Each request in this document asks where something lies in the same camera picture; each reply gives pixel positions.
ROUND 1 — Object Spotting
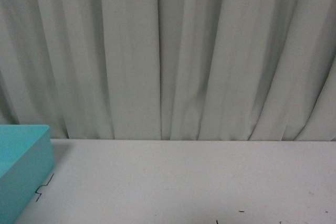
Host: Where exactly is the grey pleated curtain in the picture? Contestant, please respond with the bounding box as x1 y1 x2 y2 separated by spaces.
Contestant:
1 0 335 141

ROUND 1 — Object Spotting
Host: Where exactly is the turquoise plastic storage box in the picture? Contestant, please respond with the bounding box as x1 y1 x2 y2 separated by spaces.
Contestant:
1 125 54 223

